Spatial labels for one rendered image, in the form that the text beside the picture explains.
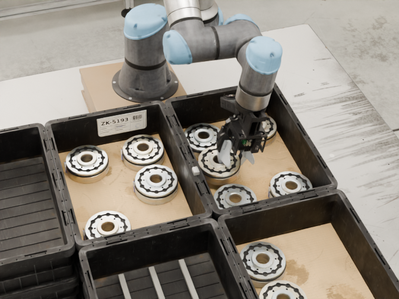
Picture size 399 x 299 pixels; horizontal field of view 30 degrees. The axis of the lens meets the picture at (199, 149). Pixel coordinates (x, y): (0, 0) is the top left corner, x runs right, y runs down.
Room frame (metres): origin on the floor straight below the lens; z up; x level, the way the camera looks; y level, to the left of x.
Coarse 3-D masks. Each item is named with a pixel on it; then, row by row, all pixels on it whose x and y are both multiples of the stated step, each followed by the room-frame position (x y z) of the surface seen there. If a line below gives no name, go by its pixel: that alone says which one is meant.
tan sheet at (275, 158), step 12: (276, 144) 1.38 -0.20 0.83; (264, 156) 1.33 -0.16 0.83; (276, 156) 1.33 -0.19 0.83; (288, 156) 1.34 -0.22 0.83; (240, 168) 1.28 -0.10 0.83; (252, 168) 1.29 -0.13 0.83; (264, 168) 1.29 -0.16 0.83; (276, 168) 1.29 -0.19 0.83; (288, 168) 1.29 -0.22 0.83; (240, 180) 1.24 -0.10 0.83; (252, 180) 1.25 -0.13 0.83; (264, 180) 1.25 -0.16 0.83; (264, 192) 1.21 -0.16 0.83
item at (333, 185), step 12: (276, 84) 1.50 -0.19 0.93; (180, 96) 1.43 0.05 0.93; (192, 96) 1.44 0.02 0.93; (204, 96) 1.44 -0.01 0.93; (168, 108) 1.38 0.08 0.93; (288, 108) 1.41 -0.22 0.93; (180, 132) 1.30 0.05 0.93; (300, 132) 1.32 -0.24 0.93; (312, 144) 1.28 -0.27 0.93; (192, 156) 1.23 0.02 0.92; (324, 168) 1.20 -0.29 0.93; (204, 180) 1.14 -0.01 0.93; (336, 180) 1.16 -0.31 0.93; (204, 192) 1.11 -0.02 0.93; (300, 192) 1.12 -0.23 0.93; (312, 192) 1.12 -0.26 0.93; (216, 204) 1.07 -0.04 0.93; (252, 204) 1.08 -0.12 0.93; (264, 204) 1.08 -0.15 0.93; (216, 216) 1.05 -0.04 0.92
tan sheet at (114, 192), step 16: (112, 144) 1.35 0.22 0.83; (64, 160) 1.28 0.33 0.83; (112, 160) 1.29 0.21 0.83; (112, 176) 1.24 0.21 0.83; (128, 176) 1.24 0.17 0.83; (80, 192) 1.18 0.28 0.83; (96, 192) 1.18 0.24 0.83; (112, 192) 1.18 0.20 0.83; (128, 192) 1.19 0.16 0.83; (80, 208) 1.13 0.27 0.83; (96, 208) 1.13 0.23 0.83; (112, 208) 1.13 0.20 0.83; (128, 208) 1.14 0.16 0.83; (144, 208) 1.14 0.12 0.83; (160, 208) 1.14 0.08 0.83; (176, 208) 1.14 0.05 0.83; (80, 224) 1.08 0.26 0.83; (144, 224) 1.09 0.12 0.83
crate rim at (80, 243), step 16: (96, 112) 1.35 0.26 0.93; (112, 112) 1.36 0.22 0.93; (48, 128) 1.29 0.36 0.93; (176, 144) 1.26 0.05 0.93; (64, 176) 1.14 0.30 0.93; (192, 176) 1.15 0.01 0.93; (64, 192) 1.09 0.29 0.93; (208, 208) 1.06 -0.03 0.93; (160, 224) 1.01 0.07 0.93; (176, 224) 1.01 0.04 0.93; (80, 240) 0.96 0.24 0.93; (96, 240) 0.96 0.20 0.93
